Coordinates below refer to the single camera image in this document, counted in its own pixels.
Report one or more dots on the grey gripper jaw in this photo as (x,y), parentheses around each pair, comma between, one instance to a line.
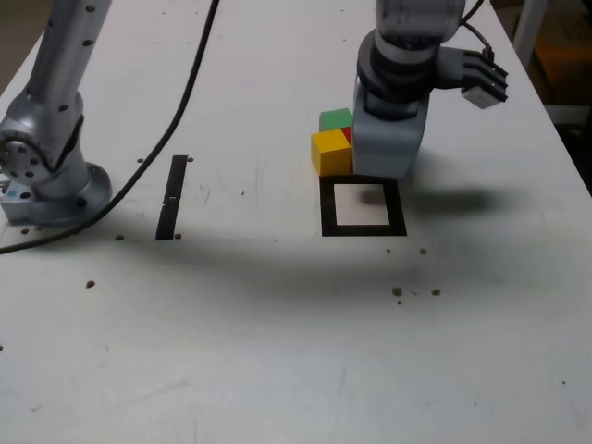
(388,148)

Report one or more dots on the red cube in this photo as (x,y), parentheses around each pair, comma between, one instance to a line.
(348,135)

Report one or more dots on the yellow cube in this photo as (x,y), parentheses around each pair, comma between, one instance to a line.
(330,152)

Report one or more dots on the green cube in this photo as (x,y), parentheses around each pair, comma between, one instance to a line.
(335,119)

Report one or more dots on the black tape square outline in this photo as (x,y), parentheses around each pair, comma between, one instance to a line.
(326,208)

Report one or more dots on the grey shelf beam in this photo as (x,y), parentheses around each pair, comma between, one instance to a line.
(573,113)

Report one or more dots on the black tape strip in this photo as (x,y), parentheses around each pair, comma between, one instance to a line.
(172,199)

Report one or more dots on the dark grey camera bracket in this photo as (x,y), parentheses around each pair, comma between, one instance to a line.
(455,67)

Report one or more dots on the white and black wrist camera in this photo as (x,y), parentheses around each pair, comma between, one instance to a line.
(483,98)

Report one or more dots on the white metal frame post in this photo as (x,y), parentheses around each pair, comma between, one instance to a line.
(529,23)

